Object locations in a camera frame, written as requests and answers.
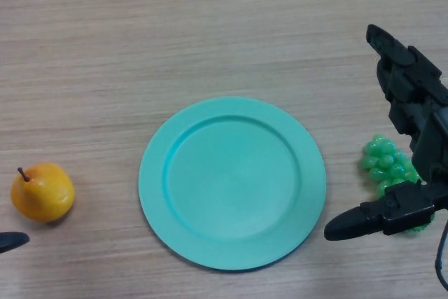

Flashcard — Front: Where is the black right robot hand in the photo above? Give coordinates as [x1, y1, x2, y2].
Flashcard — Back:
[323, 24, 448, 242]

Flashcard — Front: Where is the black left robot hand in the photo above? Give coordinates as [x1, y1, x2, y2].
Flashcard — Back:
[0, 231, 31, 253]

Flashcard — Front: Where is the yellow pear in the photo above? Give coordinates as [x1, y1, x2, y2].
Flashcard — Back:
[10, 162, 76, 224]

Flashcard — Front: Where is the teal round plate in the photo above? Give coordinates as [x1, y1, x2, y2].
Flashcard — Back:
[138, 96, 328, 272]

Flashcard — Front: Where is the green grape bunch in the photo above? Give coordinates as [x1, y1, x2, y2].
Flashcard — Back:
[360, 133, 435, 236]

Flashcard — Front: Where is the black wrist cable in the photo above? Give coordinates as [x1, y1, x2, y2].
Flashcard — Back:
[433, 220, 448, 288]

